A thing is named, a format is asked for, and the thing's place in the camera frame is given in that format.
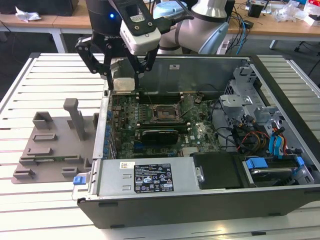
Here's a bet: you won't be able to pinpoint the CPU socket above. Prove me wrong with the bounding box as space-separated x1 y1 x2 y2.
149 102 180 124

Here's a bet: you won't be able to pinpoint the hard disk in blue carrier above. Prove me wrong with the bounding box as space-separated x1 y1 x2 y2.
241 156 305 188

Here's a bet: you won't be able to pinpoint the black plastic shroud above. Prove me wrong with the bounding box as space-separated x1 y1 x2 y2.
190 151 256 190

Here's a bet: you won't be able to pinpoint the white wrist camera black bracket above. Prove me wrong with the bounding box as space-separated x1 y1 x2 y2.
109 0 162 56

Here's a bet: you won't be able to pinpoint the small black bin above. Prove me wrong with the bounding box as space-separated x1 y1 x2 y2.
248 2 264 19

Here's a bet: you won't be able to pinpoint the blue cable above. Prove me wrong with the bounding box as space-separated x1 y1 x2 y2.
236 13 248 55

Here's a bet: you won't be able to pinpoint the red yellow power wire bundle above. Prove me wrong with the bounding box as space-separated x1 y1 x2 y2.
236 131 272 154

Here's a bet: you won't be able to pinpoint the silver power supply black label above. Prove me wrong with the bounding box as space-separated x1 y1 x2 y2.
96 158 201 198

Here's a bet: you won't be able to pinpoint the black graphics card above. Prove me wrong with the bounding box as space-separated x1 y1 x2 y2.
140 127 180 146

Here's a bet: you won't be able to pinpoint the grey plastic parts rack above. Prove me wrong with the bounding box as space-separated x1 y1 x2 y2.
12 97 101 185

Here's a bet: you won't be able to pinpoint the green motherboard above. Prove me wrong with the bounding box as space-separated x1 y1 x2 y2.
109 91 223 160

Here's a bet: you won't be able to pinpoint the silver chipset heatsink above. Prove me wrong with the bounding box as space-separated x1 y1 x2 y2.
181 146 200 157

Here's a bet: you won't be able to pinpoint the blue flat data wire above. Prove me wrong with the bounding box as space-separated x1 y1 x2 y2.
268 126 286 160

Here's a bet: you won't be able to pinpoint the white power strip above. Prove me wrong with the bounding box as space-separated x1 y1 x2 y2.
216 39 231 55

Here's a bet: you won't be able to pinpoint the silver metal drive cage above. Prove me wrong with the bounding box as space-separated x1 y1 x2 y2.
212 63 287 131

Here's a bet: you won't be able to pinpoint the crumpled white paper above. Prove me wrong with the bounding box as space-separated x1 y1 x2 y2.
15 6 43 22

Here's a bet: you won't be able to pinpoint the black open PC case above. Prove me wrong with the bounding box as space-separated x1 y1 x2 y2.
71 53 320 230

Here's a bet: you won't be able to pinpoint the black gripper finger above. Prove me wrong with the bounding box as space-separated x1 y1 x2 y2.
75 36 115 90
128 44 161 89

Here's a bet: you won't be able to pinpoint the clear plastic bags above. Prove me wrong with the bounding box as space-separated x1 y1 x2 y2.
271 1 305 23

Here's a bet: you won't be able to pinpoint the wooden desk white frame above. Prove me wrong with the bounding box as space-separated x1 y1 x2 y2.
224 0 320 51
0 0 93 54

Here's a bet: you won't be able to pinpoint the silver CPU green edge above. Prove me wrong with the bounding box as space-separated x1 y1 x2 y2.
112 77 137 95

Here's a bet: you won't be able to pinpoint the white cardboard box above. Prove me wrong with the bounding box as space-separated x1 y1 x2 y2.
304 13 320 26

